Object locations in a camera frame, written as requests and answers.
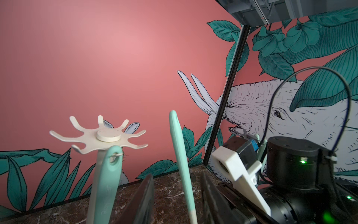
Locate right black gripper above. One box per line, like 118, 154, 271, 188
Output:
217, 183, 285, 224

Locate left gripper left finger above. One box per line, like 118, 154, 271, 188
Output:
113, 174, 154, 224

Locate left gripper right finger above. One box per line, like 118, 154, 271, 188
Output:
200, 173, 257, 224

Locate beige skimmer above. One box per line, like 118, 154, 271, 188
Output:
86, 146, 123, 224
169, 110, 198, 224

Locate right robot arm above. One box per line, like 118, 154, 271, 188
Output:
212, 137, 358, 224

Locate beige utensil rack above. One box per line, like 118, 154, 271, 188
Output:
49, 115, 149, 224

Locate grey ceiling fixture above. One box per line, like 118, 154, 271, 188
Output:
217, 0, 358, 27

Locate right black frame post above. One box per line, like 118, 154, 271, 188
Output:
203, 25, 251, 166

